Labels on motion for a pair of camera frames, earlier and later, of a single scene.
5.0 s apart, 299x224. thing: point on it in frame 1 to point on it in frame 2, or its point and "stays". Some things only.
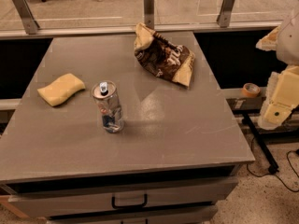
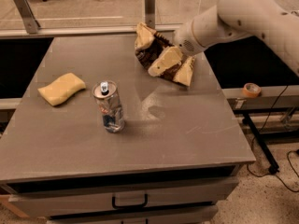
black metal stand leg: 274,168 stays
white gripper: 290,42 to 184,41
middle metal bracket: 149,7 stays
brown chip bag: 172,62 stays
